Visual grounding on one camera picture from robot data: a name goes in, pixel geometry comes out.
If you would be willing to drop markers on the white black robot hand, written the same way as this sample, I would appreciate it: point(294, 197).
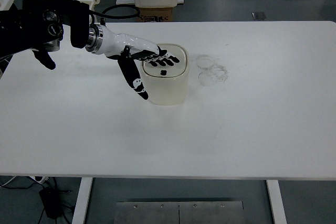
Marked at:
point(103, 41)

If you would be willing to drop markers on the cream desktop trash can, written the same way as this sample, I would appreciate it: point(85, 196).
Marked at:
point(167, 85)

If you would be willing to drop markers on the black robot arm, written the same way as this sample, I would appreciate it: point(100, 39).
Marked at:
point(38, 26)

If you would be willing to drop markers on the brown cardboard box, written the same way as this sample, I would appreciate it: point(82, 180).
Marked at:
point(155, 14)

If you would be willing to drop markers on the cream plastic bin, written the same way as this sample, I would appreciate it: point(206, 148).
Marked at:
point(90, 2)

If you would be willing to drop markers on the metal floor outlet plate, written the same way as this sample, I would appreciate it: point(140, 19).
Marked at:
point(259, 16)

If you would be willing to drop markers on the white left table leg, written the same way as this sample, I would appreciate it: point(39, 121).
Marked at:
point(82, 201)

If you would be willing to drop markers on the white table leg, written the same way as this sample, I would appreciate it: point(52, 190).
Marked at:
point(276, 203)
point(82, 201)

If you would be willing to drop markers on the black power adapter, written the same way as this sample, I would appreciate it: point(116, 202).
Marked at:
point(51, 202)

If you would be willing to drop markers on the white right table leg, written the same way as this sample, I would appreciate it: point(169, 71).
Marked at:
point(276, 203)

